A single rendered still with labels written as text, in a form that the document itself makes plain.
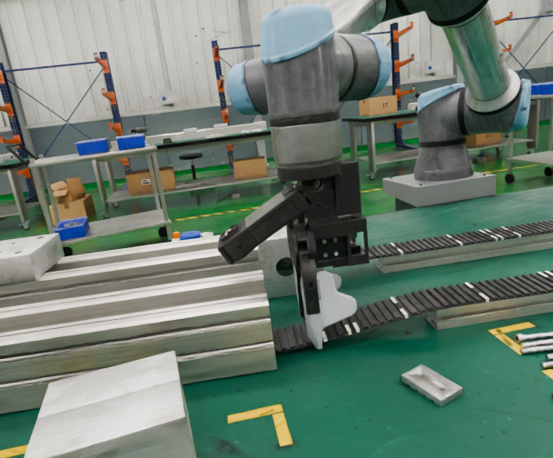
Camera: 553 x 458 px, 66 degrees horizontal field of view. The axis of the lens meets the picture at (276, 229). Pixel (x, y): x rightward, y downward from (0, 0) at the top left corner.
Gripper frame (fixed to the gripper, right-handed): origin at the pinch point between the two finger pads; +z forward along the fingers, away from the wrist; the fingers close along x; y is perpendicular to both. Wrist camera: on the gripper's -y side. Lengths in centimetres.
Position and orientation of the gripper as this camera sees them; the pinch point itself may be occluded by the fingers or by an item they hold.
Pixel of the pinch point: (308, 327)
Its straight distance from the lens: 54.3
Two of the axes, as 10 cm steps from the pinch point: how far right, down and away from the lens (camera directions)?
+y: 9.9, -1.4, 0.7
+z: 1.2, 9.5, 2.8
